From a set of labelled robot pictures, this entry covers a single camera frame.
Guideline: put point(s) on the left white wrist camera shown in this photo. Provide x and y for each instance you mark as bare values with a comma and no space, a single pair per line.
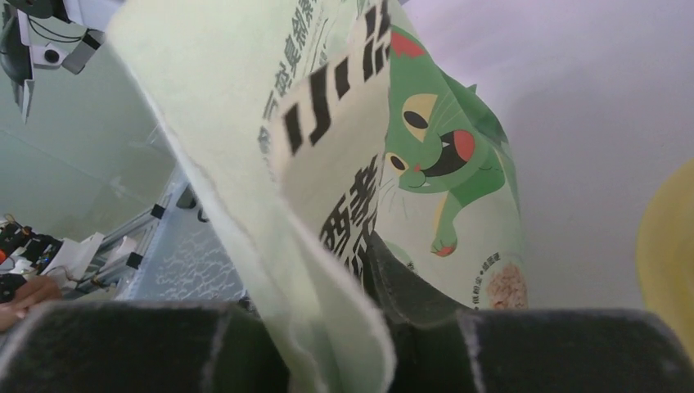
51,57

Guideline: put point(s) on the person hand in background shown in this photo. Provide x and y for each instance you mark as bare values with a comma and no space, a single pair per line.
36,291

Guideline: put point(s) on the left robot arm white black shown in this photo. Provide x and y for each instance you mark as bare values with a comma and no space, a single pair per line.
19,56

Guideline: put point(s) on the green cat litter bag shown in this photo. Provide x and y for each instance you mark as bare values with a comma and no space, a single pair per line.
365,197

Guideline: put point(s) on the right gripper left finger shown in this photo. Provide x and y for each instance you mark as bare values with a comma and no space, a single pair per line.
142,346

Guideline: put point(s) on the electronics clutter on bench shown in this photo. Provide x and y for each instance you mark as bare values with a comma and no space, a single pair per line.
26,254

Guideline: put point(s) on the yellow plastic litter box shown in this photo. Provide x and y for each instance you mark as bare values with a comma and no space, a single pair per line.
664,254

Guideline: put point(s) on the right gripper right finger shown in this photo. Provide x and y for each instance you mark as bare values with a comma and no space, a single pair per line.
515,347

